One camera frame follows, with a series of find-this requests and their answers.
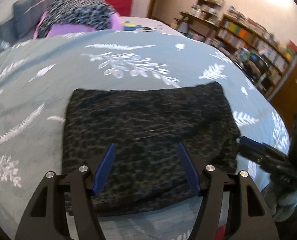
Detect wooden desk with shelf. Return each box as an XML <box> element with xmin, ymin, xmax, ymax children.
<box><xmin>175</xmin><ymin>0</ymin><xmax>226</xmax><ymax>42</ymax></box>

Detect brown wooden door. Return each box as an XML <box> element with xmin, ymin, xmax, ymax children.
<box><xmin>271</xmin><ymin>65</ymin><xmax>297</xmax><ymax>133</ymax></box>

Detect black leopard print pants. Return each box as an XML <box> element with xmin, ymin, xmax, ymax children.
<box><xmin>62</xmin><ymin>82</ymin><xmax>240</xmax><ymax>216</ymax></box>

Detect black office chair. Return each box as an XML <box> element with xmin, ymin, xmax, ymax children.
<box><xmin>239</xmin><ymin>53</ymin><xmax>270</xmax><ymax>85</ymax></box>

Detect purple garment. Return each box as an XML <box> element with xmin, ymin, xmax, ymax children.
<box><xmin>33</xmin><ymin>0</ymin><xmax>123</xmax><ymax>40</ymax></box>

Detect teal leaf print bedspread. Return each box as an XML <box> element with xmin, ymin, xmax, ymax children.
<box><xmin>0</xmin><ymin>30</ymin><xmax>290</xmax><ymax>238</ymax></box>

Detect wooden bookshelf with books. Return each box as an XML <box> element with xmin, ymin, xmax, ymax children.
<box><xmin>214</xmin><ymin>14</ymin><xmax>297</xmax><ymax>98</ymax></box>

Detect teal gloved right hand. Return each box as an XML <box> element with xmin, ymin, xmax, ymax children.
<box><xmin>262</xmin><ymin>175</ymin><xmax>297</xmax><ymax>223</ymax></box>

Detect dark grey quilted pillow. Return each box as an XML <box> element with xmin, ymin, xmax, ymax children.
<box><xmin>0</xmin><ymin>0</ymin><xmax>55</xmax><ymax>44</ymax></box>

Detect yellow blue toy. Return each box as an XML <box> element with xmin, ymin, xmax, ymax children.
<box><xmin>122</xmin><ymin>21</ymin><xmax>142</xmax><ymax>31</ymax></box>

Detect leopard print cloth pile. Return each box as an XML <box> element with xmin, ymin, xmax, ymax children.
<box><xmin>37</xmin><ymin>0</ymin><xmax>118</xmax><ymax>39</ymax></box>

